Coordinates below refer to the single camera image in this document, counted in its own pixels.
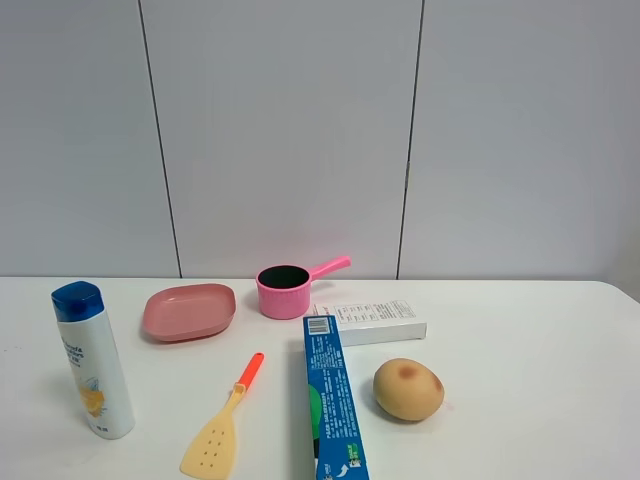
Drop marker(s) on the long blue toothpaste box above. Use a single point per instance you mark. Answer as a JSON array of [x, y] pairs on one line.
[[338, 447]]

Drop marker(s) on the pink toy saucepan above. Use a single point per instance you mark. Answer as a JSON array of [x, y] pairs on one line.
[[284, 291]]

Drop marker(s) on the brown potato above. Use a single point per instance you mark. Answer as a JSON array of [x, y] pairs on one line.
[[407, 390]]

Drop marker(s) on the pink square plate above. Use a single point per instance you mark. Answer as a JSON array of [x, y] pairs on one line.
[[188, 312]]

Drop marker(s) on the yellow spatula orange handle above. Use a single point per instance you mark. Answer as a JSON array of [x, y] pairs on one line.
[[212, 453]]

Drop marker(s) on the white blue-capped shampoo bottle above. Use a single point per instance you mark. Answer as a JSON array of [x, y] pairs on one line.
[[88, 340]]

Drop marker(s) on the white flat carton box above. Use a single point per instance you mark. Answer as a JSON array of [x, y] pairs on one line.
[[375, 323]]

